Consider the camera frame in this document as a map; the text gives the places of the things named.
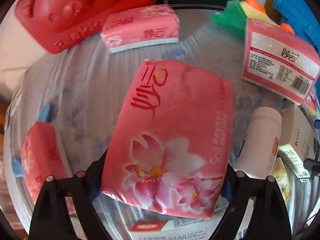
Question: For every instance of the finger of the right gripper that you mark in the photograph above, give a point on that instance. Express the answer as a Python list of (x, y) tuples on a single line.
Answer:
[(312, 165)]

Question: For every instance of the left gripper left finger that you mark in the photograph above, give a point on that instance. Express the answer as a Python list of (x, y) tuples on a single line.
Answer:
[(51, 219)]

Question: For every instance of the white green medicine box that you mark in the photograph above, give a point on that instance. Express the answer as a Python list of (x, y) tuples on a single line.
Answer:
[(298, 142)]

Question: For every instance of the pink tissue pack barcode side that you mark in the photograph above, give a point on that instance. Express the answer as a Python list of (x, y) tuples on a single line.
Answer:
[(279, 61)]

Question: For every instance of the pink tissue pack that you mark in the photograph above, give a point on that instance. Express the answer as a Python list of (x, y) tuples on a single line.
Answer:
[(170, 146), (140, 27), (53, 163)]

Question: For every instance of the yellow duck plush green hood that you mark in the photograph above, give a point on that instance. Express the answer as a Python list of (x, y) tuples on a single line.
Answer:
[(240, 12)]

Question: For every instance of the yellow sachet packet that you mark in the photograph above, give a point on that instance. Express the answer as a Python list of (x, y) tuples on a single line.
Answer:
[(280, 174)]

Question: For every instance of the white cream bottle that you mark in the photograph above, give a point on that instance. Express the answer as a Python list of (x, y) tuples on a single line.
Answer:
[(261, 144)]

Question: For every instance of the blue plastic hanger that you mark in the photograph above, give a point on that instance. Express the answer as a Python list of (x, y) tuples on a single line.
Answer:
[(41, 131)]

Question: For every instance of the white remote control large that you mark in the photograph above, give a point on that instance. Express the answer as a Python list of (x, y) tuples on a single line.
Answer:
[(13, 106)]

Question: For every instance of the blue plastic crate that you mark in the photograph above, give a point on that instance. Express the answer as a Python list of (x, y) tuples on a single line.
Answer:
[(299, 16)]

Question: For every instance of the red bear suitcase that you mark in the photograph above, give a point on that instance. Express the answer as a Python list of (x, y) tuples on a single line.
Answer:
[(59, 24)]

